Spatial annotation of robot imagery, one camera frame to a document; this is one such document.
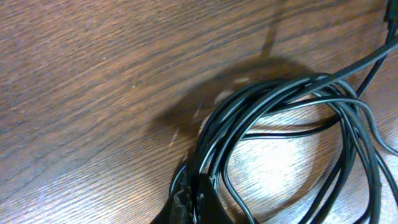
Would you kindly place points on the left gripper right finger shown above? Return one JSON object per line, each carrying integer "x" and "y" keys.
{"x": 209, "y": 209}

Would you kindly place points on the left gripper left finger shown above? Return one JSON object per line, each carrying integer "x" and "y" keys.
{"x": 178, "y": 208}

